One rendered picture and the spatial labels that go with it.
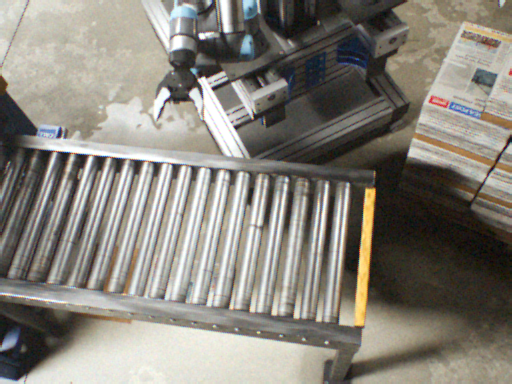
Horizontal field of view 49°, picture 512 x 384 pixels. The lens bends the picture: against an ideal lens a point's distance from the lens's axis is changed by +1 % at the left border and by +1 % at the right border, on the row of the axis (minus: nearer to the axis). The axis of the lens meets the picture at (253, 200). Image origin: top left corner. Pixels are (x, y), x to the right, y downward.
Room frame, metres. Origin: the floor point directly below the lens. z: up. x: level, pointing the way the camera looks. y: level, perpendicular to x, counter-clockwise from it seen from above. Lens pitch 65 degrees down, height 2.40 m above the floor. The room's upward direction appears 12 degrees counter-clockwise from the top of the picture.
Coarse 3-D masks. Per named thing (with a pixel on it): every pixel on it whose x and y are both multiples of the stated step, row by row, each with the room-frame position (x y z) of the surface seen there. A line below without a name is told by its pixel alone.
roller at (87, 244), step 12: (108, 168) 0.97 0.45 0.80; (108, 180) 0.93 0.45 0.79; (96, 192) 0.90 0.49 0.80; (108, 192) 0.89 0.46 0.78; (96, 204) 0.85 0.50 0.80; (96, 216) 0.81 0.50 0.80; (84, 228) 0.78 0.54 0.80; (96, 228) 0.77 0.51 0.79; (84, 240) 0.73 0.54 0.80; (96, 240) 0.74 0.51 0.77; (84, 252) 0.69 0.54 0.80; (84, 264) 0.66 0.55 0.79; (72, 276) 0.62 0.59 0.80; (84, 276) 0.62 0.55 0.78
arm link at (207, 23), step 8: (176, 0) 1.40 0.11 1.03; (184, 0) 1.34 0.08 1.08; (192, 0) 1.33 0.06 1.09; (200, 0) 1.33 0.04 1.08; (208, 0) 1.34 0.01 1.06; (192, 8) 1.32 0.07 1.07; (200, 8) 1.32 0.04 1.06; (208, 8) 1.33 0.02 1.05; (200, 16) 1.31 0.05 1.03; (208, 16) 1.32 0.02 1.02; (200, 24) 1.31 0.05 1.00; (208, 24) 1.31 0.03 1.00; (216, 24) 1.31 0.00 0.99; (200, 32) 1.32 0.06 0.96; (208, 32) 1.32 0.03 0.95
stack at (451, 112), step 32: (480, 32) 1.19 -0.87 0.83; (448, 64) 1.09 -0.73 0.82; (480, 64) 1.06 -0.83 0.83; (448, 96) 0.96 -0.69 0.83; (480, 96) 0.94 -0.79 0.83; (416, 128) 0.96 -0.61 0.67; (448, 128) 0.89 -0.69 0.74; (480, 128) 0.84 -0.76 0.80; (416, 160) 0.94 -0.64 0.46; (448, 160) 0.87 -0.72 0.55; (416, 192) 0.91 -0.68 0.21; (448, 192) 0.84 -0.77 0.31; (448, 224) 0.81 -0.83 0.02
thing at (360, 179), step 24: (0, 144) 1.15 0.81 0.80; (24, 144) 1.13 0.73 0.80; (48, 144) 1.11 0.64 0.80; (72, 144) 1.09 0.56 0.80; (96, 144) 1.08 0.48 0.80; (120, 168) 1.01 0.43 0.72; (216, 168) 0.89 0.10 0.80; (240, 168) 0.87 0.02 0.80; (264, 168) 0.86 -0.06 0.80; (288, 168) 0.84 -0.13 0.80; (312, 168) 0.82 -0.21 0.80; (336, 168) 0.80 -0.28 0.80; (312, 192) 0.79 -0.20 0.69; (360, 192) 0.73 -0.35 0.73
